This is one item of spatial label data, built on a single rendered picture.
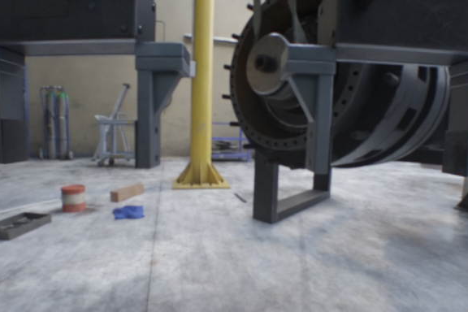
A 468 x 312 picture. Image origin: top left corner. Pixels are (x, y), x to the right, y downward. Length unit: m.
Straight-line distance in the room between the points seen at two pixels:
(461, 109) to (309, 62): 0.15
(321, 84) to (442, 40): 0.10
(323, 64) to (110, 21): 0.17
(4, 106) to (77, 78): 6.69
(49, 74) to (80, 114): 1.13
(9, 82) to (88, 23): 0.10
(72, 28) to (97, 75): 6.63
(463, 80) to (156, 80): 0.27
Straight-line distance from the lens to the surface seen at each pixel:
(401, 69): 0.60
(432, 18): 0.26
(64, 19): 0.25
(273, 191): 1.87
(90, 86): 6.86
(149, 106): 0.21
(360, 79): 0.55
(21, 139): 0.30
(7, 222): 2.32
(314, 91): 0.22
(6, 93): 0.29
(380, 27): 0.23
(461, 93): 0.29
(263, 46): 0.64
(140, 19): 0.23
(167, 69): 0.21
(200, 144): 3.11
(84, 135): 6.83
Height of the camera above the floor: 0.69
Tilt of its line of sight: 5 degrees down
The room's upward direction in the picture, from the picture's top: 2 degrees clockwise
